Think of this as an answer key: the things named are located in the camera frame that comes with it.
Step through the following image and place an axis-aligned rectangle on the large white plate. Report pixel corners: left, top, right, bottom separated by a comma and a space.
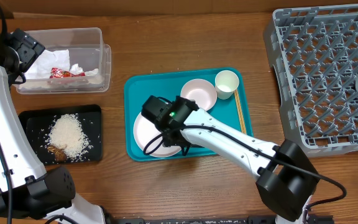
133, 113, 181, 158

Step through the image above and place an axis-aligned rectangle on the large white paper napkin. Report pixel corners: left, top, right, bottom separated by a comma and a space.
25, 49, 70, 80

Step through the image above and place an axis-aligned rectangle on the red snack wrapper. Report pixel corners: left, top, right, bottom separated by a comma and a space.
50, 68, 85, 78

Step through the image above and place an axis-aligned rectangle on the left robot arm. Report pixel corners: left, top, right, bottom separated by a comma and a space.
0, 22, 113, 223

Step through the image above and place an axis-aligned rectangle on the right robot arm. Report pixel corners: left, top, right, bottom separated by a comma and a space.
142, 96, 318, 223

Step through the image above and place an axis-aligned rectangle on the pink bowl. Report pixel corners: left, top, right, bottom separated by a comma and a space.
180, 78, 217, 111

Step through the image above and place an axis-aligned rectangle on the clear plastic bin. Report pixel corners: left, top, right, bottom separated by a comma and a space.
16, 27, 112, 95

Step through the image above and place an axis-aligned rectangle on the teal serving tray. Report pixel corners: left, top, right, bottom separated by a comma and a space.
124, 67, 254, 162

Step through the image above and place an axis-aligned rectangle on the wooden chopstick inner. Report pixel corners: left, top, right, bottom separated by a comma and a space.
234, 90, 245, 133

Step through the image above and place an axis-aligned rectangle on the wooden chopstick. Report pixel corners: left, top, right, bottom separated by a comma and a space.
234, 90, 245, 133
236, 89, 248, 134

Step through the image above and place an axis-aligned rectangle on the wooden chopstick outer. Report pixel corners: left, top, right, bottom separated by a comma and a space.
236, 89, 248, 134

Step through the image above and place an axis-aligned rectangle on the white paper cup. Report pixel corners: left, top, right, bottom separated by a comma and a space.
215, 70, 239, 100

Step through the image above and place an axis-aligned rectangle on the pile of white rice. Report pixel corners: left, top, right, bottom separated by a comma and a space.
46, 114, 90, 161

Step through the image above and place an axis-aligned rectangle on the black tray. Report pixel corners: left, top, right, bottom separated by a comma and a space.
19, 105, 103, 166

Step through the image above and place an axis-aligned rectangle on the brown food scrap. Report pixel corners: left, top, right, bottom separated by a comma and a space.
47, 145, 67, 162

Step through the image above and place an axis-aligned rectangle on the grey dish rack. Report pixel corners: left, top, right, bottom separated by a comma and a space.
264, 4, 358, 157

